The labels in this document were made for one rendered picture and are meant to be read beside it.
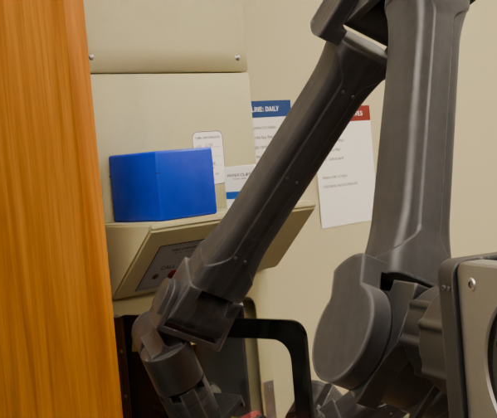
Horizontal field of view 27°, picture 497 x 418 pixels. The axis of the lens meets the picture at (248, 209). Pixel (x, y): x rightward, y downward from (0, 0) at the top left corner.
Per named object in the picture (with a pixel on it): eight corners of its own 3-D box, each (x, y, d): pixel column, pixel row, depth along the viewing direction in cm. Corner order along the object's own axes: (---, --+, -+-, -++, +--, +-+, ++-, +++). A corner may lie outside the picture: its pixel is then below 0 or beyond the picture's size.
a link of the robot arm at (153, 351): (141, 360, 113) (189, 337, 113) (130, 336, 119) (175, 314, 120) (165, 411, 115) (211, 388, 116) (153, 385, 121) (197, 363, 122)
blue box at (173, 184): (113, 222, 139) (107, 155, 139) (169, 215, 146) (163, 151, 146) (162, 221, 132) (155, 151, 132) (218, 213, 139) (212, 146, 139)
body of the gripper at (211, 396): (157, 459, 119) (132, 407, 116) (207, 403, 126) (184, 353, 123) (199, 465, 115) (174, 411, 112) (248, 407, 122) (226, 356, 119)
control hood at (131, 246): (99, 299, 138) (92, 225, 138) (266, 266, 161) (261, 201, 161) (155, 303, 130) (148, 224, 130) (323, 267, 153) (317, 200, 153)
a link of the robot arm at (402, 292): (429, 284, 70) (491, 310, 72) (357, 274, 80) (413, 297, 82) (386, 415, 69) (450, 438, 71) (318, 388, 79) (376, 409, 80)
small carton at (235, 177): (226, 208, 150) (222, 167, 150) (243, 206, 154) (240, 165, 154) (257, 206, 147) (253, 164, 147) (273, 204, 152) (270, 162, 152)
